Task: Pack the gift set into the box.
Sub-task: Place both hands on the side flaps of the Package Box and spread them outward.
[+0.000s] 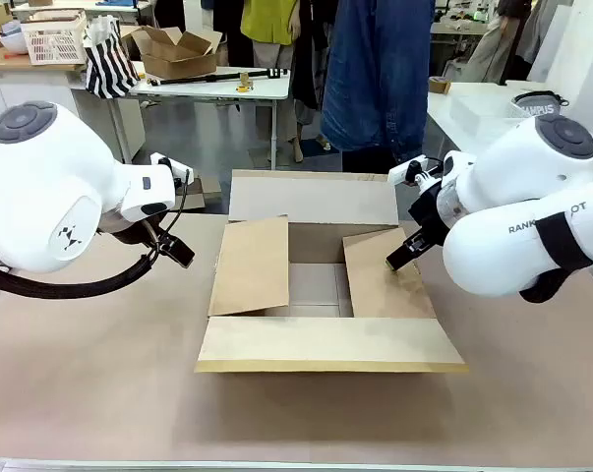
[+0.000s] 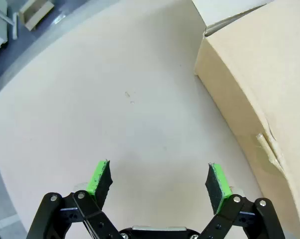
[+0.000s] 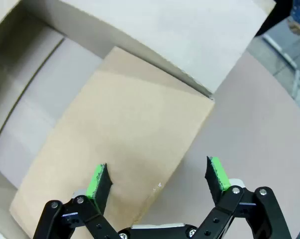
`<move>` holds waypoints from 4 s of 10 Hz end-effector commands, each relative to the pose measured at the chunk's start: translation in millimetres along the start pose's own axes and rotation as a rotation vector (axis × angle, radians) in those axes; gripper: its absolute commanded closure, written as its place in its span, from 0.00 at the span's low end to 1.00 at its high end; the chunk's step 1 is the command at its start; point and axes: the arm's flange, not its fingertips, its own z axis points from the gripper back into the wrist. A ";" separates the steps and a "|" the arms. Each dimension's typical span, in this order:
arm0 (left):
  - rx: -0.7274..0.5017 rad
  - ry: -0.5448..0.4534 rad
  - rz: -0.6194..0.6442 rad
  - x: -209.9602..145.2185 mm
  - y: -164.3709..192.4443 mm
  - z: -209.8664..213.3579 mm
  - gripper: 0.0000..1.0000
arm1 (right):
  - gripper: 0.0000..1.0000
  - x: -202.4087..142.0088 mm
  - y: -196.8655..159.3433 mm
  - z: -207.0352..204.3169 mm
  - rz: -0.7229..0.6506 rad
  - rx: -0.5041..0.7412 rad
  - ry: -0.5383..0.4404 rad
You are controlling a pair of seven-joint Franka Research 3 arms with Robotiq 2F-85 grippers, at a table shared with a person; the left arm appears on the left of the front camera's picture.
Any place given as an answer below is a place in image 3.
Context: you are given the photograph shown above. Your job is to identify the person left hand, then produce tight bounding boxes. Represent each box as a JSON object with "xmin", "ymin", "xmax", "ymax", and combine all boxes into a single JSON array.
[{"xmin": 287, "ymin": 17, "xmax": 300, "ymax": 35}]

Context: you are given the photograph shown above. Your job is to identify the brown cardboard box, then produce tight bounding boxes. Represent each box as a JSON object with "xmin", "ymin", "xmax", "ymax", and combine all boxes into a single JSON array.
[{"xmin": 0, "ymin": 0, "xmax": 277, "ymax": 239}]

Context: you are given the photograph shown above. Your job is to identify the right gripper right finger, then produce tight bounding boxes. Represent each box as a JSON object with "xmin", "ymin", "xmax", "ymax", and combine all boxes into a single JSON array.
[{"xmin": 197, "ymin": 156, "xmax": 291, "ymax": 239}]

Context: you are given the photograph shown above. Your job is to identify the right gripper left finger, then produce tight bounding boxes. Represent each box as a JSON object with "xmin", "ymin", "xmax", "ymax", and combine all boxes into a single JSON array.
[{"xmin": 32, "ymin": 163, "xmax": 120, "ymax": 239}]

